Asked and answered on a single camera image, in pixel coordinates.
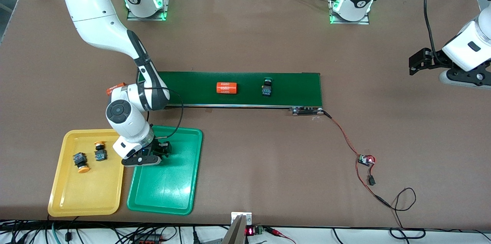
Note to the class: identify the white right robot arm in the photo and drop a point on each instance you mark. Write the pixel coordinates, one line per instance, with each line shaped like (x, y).
(96, 6)

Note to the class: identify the module with red display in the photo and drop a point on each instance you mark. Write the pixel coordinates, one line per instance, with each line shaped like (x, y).
(250, 231)

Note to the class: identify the yellow mushroom push button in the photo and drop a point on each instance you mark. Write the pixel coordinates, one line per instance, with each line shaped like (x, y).
(101, 155)
(79, 158)

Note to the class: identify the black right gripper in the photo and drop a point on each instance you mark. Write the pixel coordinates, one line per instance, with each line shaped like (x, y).
(157, 145)

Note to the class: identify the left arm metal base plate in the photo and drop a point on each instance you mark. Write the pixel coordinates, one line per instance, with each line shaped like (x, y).
(351, 22)

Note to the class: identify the red clip leads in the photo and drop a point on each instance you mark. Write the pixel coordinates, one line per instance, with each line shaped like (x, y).
(274, 231)

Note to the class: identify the grey metal stand bar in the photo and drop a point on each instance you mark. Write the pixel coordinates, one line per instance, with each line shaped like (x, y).
(236, 232)

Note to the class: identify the yellow plastic tray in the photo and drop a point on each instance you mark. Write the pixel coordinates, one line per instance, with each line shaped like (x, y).
(88, 194)

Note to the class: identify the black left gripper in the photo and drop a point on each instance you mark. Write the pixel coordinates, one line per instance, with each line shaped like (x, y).
(436, 60)

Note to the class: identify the silver metal mounting bracket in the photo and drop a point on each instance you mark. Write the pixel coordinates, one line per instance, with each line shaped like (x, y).
(247, 217)

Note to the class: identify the small black inline connector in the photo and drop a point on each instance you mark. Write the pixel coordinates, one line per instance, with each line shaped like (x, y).
(371, 180)

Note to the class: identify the green conveyor belt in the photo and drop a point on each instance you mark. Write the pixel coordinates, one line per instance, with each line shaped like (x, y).
(295, 88)

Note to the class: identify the green plastic tray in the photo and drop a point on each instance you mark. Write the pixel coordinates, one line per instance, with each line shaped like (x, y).
(172, 190)

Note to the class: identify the green mushroom push button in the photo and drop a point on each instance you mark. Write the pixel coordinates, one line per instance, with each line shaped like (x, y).
(267, 90)

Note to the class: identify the orange cylinder with white print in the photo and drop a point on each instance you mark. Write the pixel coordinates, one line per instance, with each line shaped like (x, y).
(226, 88)
(111, 90)

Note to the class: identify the brown tape piece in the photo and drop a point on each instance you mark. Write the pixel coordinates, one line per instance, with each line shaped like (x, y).
(209, 110)

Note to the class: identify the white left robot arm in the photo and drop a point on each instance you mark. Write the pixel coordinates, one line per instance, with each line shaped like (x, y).
(472, 44)

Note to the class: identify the black box with orange parts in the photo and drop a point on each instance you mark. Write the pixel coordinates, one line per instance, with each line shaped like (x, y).
(147, 238)

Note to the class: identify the small motor controller board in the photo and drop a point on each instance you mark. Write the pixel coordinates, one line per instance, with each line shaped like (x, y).
(364, 160)

